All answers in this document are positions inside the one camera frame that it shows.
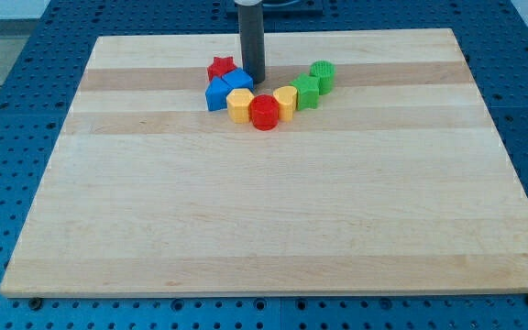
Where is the blue triangle block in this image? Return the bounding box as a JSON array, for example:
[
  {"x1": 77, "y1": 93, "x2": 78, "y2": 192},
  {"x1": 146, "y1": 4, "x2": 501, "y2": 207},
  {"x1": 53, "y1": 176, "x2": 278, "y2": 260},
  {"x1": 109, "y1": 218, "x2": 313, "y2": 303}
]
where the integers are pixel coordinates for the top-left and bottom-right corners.
[{"x1": 205, "y1": 77, "x2": 232, "y2": 112}]

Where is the green star block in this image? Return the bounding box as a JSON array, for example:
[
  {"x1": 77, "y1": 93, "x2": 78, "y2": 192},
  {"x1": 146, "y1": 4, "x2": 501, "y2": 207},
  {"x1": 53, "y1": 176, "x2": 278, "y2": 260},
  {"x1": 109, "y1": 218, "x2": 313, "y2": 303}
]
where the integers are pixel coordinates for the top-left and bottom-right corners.
[{"x1": 290, "y1": 73, "x2": 320, "y2": 111}]

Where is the red star block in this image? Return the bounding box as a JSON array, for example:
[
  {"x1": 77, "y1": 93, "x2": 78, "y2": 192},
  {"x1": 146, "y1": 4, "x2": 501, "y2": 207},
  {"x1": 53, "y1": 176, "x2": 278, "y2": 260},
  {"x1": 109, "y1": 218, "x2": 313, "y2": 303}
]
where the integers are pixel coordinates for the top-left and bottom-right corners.
[{"x1": 207, "y1": 57, "x2": 237, "y2": 81}]

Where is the red cylinder block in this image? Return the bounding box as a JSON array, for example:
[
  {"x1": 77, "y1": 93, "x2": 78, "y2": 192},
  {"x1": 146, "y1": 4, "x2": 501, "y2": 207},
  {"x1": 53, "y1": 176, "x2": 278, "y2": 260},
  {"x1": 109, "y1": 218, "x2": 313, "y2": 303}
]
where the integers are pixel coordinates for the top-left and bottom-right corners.
[{"x1": 249, "y1": 94, "x2": 280, "y2": 131}]

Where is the yellow hexagon block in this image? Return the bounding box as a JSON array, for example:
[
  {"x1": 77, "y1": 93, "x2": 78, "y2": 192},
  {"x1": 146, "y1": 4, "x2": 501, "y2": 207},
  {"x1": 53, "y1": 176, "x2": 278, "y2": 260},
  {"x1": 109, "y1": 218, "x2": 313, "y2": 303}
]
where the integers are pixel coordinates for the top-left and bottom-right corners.
[{"x1": 226, "y1": 88, "x2": 254, "y2": 124}]

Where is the yellow heart block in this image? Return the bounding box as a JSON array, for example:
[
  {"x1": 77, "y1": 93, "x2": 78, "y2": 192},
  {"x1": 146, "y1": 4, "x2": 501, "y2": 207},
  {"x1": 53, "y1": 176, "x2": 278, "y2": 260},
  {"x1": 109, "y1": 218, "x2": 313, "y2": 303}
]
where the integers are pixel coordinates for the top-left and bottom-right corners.
[{"x1": 273, "y1": 86, "x2": 298, "y2": 122}]

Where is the blue cube block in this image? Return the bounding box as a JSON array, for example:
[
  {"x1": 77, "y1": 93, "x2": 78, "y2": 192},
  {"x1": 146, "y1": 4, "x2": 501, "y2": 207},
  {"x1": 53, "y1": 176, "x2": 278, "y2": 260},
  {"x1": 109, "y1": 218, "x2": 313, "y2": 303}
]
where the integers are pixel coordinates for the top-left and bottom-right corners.
[{"x1": 222, "y1": 68, "x2": 254, "y2": 91}]

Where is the green cylinder block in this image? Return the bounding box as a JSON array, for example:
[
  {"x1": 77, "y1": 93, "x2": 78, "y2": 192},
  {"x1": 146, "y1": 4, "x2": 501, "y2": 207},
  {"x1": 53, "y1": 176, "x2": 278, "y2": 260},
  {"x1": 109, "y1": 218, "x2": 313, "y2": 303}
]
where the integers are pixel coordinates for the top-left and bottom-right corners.
[{"x1": 310, "y1": 60, "x2": 336, "y2": 95}]

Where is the light wooden board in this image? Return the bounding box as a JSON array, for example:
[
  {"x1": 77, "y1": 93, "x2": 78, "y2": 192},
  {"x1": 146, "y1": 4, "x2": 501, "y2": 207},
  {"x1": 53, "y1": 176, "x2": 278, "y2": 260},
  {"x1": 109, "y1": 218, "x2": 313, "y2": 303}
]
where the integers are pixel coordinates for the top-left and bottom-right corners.
[{"x1": 0, "y1": 28, "x2": 528, "y2": 298}]

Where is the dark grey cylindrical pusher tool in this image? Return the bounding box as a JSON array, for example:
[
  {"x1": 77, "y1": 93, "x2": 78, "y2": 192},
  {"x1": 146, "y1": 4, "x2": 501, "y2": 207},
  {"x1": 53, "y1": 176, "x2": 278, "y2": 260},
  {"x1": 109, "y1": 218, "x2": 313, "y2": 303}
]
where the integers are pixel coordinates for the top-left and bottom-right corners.
[{"x1": 234, "y1": 0, "x2": 266, "y2": 84}]

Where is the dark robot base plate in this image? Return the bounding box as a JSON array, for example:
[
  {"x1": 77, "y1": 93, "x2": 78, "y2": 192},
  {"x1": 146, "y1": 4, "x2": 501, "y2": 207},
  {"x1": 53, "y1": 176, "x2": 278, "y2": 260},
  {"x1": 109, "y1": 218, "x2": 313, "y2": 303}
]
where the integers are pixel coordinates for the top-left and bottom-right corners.
[{"x1": 223, "y1": 0, "x2": 324, "y2": 18}]

